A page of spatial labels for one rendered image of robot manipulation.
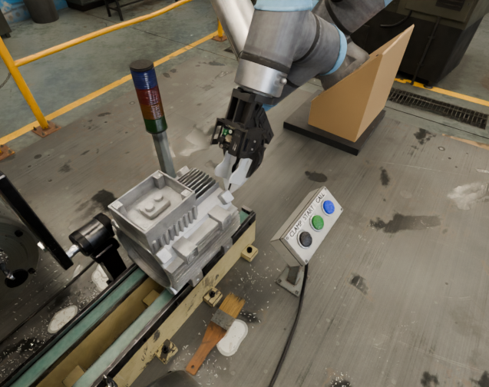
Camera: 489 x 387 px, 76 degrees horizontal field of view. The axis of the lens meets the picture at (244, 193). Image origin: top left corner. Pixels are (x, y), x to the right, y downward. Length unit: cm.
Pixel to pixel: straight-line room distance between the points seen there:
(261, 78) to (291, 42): 8
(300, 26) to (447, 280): 75
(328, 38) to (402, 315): 66
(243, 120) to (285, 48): 14
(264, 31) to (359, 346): 69
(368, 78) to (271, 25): 63
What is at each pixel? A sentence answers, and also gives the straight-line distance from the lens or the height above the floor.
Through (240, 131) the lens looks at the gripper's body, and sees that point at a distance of 57.
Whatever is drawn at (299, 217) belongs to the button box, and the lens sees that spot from 62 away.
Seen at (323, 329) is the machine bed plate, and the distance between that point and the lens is 83.
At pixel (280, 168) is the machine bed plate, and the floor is 80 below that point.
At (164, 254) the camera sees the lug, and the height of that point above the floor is 109.
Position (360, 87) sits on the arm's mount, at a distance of 117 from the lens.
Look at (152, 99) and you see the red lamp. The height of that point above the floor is 114.
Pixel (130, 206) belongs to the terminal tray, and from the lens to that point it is 63.
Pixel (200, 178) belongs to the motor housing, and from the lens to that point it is 67.
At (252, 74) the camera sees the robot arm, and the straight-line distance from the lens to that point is 57.
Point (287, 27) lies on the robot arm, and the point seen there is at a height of 138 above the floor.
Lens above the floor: 157
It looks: 47 degrees down
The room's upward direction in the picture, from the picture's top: straight up
